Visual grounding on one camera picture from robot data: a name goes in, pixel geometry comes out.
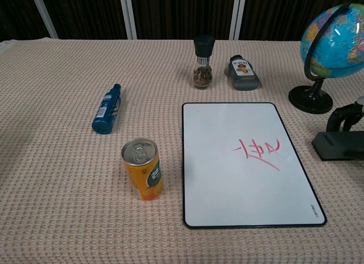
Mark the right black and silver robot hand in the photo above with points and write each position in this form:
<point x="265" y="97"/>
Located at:
<point x="341" y="111"/>

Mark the dark grey whiteboard eraser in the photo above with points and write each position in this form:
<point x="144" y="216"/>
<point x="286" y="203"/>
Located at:
<point x="335" y="146"/>

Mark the white whiteboard with black rim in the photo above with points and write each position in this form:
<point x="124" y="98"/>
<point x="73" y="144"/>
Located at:
<point x="227" y="190"/>

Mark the blue globe on black stand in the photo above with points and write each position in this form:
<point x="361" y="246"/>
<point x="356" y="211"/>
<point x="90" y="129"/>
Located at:
<point x="335" y="39"/>

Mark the dark sauce bottle with label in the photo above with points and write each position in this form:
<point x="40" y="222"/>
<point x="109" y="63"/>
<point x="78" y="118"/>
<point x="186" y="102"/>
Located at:
<point x="244" y="76"/>

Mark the glass pepper grinder black cap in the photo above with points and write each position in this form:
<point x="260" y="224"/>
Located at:
<point x="203" y="62"/>

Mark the orange drink can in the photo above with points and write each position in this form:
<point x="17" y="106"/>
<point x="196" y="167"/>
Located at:
<point x="145" y="173"/>

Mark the blue spray bottle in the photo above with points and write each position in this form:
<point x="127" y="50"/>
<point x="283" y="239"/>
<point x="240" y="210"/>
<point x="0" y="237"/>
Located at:
<point x="106" y="110"/>

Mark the beige waffle tablecloth with fringe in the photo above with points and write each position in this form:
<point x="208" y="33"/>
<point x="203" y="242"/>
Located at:
<point x="71" y="175"/>

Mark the white aluminium partition post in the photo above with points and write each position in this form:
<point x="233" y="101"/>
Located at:
<point x="128" y="13"/>
<point x="237" y="13"/>
<point x="44" y="13"/>

